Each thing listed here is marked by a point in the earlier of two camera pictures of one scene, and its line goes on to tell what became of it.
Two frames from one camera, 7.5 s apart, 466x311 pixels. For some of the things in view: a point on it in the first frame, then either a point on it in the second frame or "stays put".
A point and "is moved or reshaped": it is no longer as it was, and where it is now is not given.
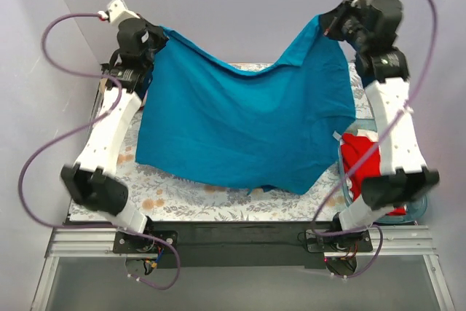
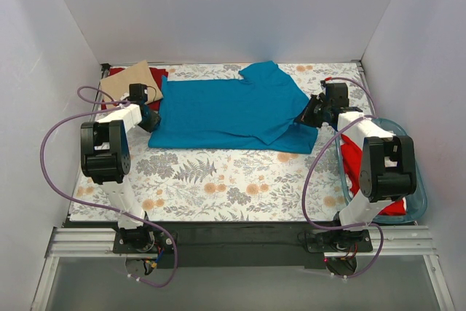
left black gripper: (156, 38) to (151, 121)
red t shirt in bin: (352, 148) stays put
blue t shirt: (275, 129) is moved or reshaped
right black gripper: (335, 22) to (311, 113)
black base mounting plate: (243, 244) stays put
